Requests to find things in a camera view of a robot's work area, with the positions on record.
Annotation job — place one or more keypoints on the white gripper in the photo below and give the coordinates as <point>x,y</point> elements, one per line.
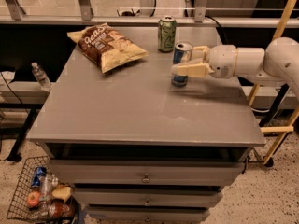
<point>222,61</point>

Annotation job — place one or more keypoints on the silver blue redbull can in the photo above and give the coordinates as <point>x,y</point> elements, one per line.
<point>182,54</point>

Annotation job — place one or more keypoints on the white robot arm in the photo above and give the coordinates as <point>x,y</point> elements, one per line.
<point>276,65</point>

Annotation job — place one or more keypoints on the green soda can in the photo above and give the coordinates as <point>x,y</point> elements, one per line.
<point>166,33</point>

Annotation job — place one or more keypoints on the blue can in basket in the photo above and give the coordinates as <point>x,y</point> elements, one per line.
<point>38,174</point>

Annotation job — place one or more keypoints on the yellow brown chip bag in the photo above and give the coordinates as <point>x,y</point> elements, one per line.
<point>106,47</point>

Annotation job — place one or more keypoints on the grey drawer cabinet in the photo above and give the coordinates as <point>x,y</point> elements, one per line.
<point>134,147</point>

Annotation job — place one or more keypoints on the clear plastic water bottle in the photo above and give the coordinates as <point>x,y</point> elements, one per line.
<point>41,77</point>

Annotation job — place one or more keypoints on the grey side bench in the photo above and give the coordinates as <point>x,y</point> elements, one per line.
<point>20,104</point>

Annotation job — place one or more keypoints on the yellow sponge in basket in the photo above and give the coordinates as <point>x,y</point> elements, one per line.
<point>62,193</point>

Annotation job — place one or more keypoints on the plastic bottle in basket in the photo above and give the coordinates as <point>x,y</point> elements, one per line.
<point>48,184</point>

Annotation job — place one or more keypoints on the red apple in basket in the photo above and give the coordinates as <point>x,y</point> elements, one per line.
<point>33,199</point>

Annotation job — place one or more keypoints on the metal window rail frame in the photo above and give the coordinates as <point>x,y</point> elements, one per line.
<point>135,13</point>

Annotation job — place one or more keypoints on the black wire basket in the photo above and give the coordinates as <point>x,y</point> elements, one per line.
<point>58,212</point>

